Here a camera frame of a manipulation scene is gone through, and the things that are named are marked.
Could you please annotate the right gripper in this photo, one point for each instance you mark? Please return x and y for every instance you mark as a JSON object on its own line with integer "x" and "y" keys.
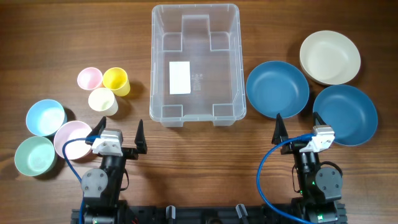
{"x": 281, "y": 134}

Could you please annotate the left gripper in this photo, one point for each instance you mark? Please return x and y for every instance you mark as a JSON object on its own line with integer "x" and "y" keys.
{"x": 140, "y": 143}

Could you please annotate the cream cup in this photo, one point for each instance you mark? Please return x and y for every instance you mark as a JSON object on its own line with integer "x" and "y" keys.
{"x": 103, "y": 101}

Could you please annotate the yellow cup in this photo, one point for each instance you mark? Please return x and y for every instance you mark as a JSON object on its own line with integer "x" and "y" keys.
{"x": 116, "y": 79}

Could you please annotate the pink cup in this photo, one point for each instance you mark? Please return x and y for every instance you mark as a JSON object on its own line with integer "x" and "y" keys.
{"x": 90, "y": 78}

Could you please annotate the cream bowl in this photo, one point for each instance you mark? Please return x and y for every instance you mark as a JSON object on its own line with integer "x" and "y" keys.
{"x": 329, "y": 58}

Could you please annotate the light blue small bowl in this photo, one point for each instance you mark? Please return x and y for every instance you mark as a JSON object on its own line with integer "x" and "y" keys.
{"x": 45, "y": 117}

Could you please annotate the clear plastic storage container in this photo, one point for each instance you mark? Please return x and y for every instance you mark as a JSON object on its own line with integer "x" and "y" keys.
{"x": 209, "y": 37}

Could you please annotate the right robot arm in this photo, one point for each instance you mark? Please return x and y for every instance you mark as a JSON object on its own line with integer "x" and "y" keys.
{"x": 319, "y": 183}

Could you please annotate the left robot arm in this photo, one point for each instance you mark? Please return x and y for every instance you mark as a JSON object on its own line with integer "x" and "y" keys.
{"x": 102, "y": 186}

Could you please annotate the white paper label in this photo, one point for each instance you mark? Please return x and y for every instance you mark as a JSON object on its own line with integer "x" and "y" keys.
{"x": 179, "y": 78}

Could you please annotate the mint green small bowl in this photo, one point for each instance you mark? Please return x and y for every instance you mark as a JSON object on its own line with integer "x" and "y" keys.
{"x": 35, "y": 156}

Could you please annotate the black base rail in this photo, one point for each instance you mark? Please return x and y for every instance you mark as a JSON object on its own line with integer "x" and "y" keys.
{"x": 198, "y": 215}

